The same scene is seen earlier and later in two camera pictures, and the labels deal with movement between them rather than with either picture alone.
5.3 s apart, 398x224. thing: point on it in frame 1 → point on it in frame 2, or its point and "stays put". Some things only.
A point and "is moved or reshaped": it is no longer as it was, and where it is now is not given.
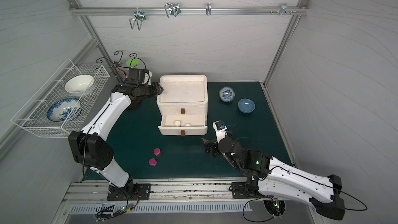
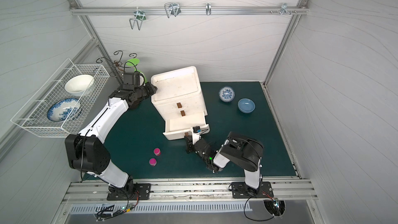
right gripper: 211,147 → 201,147
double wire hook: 171,9 stays put
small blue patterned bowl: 226,94 stays put
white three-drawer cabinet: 183,105 is moved or reshaped
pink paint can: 153,162 stays put
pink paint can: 157,151 stays put
